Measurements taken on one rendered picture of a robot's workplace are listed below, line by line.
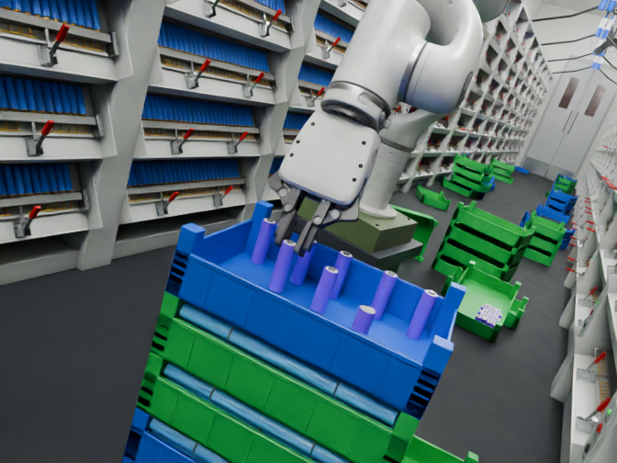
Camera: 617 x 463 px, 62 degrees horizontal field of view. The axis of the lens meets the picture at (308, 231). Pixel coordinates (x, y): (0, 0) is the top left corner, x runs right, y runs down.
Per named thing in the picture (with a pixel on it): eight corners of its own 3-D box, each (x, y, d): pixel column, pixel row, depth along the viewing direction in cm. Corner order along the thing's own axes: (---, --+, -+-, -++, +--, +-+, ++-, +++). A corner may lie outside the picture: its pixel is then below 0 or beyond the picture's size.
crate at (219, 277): (163, 291, 57) (180, 225, 54) (247, 250, 75) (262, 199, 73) (420, 422, 49) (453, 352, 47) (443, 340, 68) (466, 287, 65)
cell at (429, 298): (404, 335, 64) (423, 290, 62) (407, 330, 66) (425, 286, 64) (418, 342, 64) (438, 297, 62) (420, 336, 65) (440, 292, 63)
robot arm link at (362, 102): (394, 127, 67) (385, 147, 66) (332, 105, 69) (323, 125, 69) (392, 97, 59) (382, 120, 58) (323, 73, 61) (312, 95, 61)
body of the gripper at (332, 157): (391, 141, 66) (354, 220, 65) (319, 115, 68) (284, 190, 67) (388, 117, 59) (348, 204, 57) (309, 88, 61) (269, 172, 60)
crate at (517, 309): (440, 293, 203) (447, 276, 200) (451, 282, 220) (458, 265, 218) (514, 330, 191) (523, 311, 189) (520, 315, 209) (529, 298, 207)
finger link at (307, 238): (343, 216, 63) (320, 265, 62) (320, 207, 64) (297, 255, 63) (341, 209, 60) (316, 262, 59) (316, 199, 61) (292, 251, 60)
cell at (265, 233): (248, 261, 71) (261, 218, 69) (253, 257, 72) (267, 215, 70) (260, 265, 70) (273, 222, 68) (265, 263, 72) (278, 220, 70)
